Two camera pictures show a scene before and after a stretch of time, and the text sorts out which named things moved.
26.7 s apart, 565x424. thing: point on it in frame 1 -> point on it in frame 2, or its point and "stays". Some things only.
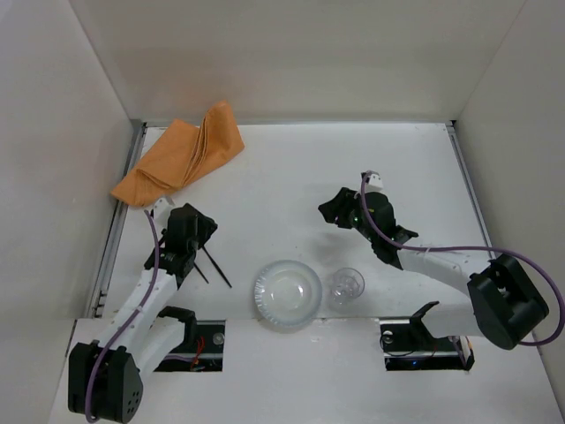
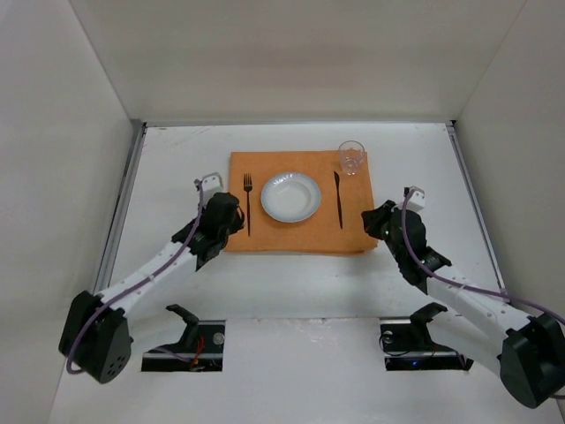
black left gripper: [194, 246] -> [234, 212]
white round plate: [288, 293] -> [290, 197]
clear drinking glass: [347, 284] -> [351, 153]
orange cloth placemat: [178, 154] -> [300, 202]
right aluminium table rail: [451, 129] stays
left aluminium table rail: [132, 153] stays
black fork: [201, 273] -> [248, 185]
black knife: [215, 265] -> [337, 179]
